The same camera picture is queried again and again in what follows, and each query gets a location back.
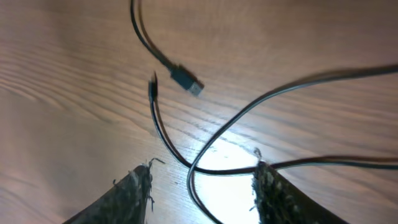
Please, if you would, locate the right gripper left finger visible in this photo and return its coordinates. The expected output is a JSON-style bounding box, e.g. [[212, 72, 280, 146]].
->
[[64, 164, 152, 224]]

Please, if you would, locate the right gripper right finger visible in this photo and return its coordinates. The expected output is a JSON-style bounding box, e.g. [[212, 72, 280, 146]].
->
[[252, 162, 347, 224]]

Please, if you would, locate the black usb cable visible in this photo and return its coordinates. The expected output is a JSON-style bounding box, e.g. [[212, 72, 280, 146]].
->
[[129, 0, 205, 97], [147, 63, 398, 224]]

